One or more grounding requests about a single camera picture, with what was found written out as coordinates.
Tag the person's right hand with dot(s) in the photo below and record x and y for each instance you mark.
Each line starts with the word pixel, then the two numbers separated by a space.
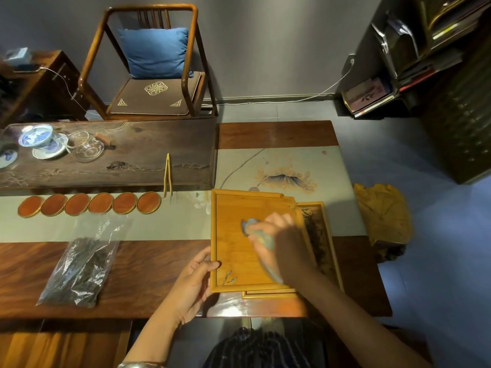
pixel 285 249

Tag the person's left hand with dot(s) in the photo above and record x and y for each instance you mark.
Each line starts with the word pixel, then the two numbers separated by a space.
pixel 188 291

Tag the person's left thumb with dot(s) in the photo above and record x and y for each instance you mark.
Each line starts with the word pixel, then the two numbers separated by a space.
pixel 209 266

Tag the person's right fingers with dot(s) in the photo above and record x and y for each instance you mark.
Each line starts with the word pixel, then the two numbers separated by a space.
pixel 272 226

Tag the blue-grey cleaning cloth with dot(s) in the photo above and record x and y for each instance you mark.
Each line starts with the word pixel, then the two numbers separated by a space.
pixel 251 224

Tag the light bamboo tray lid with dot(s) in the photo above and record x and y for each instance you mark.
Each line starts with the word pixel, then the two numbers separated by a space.
pixel 234 229

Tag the person's left forearm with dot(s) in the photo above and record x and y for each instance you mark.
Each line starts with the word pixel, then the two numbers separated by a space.
pixel 153 341

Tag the person's right forearm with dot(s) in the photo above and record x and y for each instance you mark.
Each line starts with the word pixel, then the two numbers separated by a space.
pixel 345 321

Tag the bamboo tray with tea leaves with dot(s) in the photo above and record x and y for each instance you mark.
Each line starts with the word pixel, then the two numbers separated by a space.
pixel 324 241

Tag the painted grey table runner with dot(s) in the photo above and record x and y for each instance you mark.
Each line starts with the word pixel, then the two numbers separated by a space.
pixel 307 164

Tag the striped dark clothing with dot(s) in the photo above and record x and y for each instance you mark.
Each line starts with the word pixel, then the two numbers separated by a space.
pixel 264 348

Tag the bamboo tea tweezers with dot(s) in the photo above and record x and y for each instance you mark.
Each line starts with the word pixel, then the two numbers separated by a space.
pixel 168 176

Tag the clear bag of tea leaves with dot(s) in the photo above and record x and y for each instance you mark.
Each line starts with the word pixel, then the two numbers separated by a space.
pixel 82 268

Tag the dark wooden tea board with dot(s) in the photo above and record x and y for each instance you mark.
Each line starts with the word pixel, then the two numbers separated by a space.
pixel 153 149

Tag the row of round wooden coasters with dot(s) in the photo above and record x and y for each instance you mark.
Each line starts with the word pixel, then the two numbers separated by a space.
pixel 90 204

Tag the stack of books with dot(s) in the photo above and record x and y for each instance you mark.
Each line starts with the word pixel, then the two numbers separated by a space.
pixel 368 95

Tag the wooden bench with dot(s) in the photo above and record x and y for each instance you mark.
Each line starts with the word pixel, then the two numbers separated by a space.
pixel 61 344

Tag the clear glass pitcher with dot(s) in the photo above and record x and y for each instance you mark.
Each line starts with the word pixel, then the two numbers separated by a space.
pixel 86 147

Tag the brown embroidered seat pad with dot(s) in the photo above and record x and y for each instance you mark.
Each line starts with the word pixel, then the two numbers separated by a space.
pixel 153 95

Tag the blue white saucer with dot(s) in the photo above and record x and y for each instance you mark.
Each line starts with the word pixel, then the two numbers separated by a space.
pixel 50 150

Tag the blue cushion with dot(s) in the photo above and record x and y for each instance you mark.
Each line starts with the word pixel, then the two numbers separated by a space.
pixel 155 51

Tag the dark drawer cabinet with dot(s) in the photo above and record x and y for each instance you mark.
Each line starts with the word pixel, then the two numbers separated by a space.
pixel 460 122

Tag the blue white lidded gaiwan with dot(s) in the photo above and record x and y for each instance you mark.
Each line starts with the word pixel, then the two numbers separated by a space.
pixel 36 136

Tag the small blue white dish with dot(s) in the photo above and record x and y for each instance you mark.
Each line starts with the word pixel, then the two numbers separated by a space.
pixel 7 157

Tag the dark bookshelf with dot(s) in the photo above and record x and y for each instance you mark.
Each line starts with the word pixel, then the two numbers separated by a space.
pixel 422 38

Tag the wooden armchair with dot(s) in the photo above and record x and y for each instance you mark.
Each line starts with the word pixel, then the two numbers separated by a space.
pixel 96 53

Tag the dark wooden side table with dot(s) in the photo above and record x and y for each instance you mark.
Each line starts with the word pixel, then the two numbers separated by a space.
pixel 38 91

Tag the light blue box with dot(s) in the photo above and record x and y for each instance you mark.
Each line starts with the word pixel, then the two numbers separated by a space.
pixel 18 56

